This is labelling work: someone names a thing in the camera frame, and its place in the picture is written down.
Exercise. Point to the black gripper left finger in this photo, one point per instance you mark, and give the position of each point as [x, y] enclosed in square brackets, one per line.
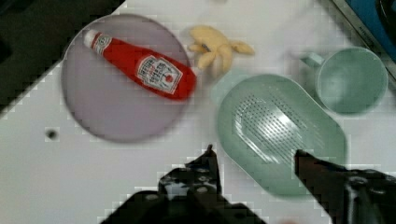
[201, 172]

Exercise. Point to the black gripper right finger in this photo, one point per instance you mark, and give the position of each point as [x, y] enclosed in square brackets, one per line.
[348, 196]

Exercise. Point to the green plastic strainer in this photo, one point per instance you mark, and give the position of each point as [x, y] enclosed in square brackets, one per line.
[263, 120]

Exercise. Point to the red toy ketchup bottle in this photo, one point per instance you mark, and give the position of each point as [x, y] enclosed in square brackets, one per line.
[149, 69]

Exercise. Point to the green plastic mug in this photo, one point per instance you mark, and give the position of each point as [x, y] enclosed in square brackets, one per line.
[349, 81]

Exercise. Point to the purple round plate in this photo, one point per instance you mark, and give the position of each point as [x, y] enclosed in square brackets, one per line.
[104, 101]

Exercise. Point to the yellow plush banana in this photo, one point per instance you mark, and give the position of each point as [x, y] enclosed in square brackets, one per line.
[215, 49]

